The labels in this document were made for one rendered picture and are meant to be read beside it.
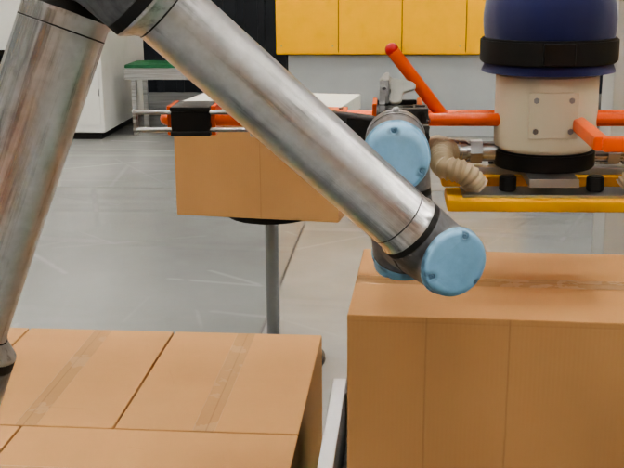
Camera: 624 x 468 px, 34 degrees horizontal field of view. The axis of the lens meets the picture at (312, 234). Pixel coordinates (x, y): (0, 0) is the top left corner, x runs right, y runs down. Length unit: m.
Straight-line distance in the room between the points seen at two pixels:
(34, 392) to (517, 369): 1.22
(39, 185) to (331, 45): 7.87
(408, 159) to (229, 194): 2.31
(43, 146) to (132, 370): 1.33
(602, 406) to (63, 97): 0.98
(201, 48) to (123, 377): 1.45
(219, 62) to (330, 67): 8.00
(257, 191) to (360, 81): 5.59
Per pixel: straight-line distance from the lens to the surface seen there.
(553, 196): 1.68
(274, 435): 2.19
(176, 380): 2.48
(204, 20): 1.18
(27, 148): 1.29
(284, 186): 3.61
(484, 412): 1.72
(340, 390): 2.23
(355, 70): 9.16
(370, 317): 1.67
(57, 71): 1.28
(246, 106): 1.20
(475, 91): 9.19
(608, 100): 2.82
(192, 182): 3.71
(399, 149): 1.39
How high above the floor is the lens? 1.50
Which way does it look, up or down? 15 degrees down
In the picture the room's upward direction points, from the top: straight up
